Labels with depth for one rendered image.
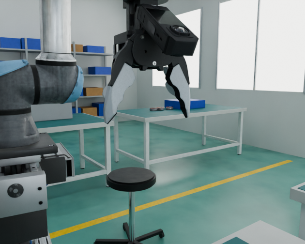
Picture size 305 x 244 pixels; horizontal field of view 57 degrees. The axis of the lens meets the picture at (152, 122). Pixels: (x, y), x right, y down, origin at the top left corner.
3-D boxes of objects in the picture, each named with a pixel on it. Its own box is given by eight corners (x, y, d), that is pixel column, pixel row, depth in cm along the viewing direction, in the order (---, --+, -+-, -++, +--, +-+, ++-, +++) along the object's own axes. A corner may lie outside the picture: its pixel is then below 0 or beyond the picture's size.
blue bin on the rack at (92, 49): (80, 53, 682) (80, 46, 680) (96, 54, 707) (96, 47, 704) (87, 52, 649) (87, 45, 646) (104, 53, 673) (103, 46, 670)
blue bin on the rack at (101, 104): (92, 114, 720) (91, 102, 716) (107, 113, 744) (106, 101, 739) (99, 116, 686) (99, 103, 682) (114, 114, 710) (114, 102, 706)
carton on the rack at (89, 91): (80, 95, 696) (80, 87, 693) (96, 94, 720) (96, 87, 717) (86, 96, 664) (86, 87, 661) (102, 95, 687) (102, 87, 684)
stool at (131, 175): (87, 241, 212) (85, 170, 203) (143, 222, 240) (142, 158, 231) (123, 284, 168) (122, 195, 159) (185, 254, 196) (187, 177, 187)
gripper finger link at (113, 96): (98, 119, 46) (127, 73, 47) (110, 125, 41) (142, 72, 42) (82, 110, 45) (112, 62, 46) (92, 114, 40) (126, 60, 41)
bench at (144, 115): (111, 161, 413) (109, 110, 401) (203, 144, 521) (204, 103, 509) (145, 179, 340) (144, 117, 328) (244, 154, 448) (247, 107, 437)
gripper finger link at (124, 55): (123, 97, 43) (152, 51, 44) (128, 98, 42) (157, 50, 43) (98, 80, 41) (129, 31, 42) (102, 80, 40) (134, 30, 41)
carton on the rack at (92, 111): (77, 115, 698) (76, 107, 695) (91, 114, 718) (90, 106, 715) (83, 117, 665) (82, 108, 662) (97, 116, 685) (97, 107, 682)
